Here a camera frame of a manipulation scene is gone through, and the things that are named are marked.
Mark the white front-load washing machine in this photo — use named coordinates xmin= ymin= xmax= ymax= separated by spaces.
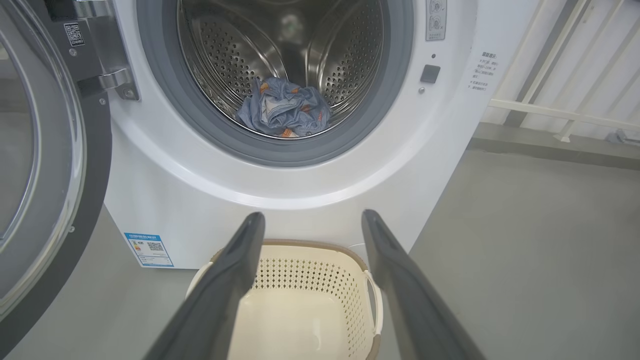
xmin=102 ymin=0 xmax=541 ymax=271

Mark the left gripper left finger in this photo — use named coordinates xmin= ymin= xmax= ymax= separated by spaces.
xmin=145 ymin=212 xmax=266 ymax=360

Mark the grey warning label sticker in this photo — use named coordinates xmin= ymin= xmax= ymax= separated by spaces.
xmin=425 ymin=0 xmax=448 ymax=42

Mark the small QR code sticker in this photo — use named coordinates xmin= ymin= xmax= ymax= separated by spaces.
xmin=64 ymin=22 xmax=86 ymax=48

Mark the black round washer door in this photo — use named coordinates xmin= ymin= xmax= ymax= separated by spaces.
xmin=0 ymin=0 xmax=113 ymax=358

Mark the white metal railing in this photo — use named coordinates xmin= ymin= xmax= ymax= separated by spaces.
xmin=487 ymin=0 xmax=640 ymax=143

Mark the blue energy label sticker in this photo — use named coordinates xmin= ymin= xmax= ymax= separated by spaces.
xmin=123 ymin=232 xmax=175 ymax=268

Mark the stainless steel washing machine drum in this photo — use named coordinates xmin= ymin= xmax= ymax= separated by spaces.
xmin=177 ymin=0 xmax=385 ymax=140

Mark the blue small-cartoon print garment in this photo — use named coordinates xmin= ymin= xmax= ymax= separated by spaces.
xmin=235 ymin=76 xmax=333 ymax=137

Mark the black text notice sticker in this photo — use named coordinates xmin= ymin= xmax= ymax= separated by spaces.
xmin=467 ymin=50 xmax=500 ymax=93

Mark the cream perforated laundry basket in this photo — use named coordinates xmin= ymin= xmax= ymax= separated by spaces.
xmin=185 ymin=239 xmax=385 ymax=360

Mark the grey metal bracket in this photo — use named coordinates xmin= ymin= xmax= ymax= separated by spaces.
xmin=606 ymin=128 xmax=640 ymax=147

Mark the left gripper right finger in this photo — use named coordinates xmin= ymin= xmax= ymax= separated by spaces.
xmin=361 ymin=209 xmax=486 ymax=360

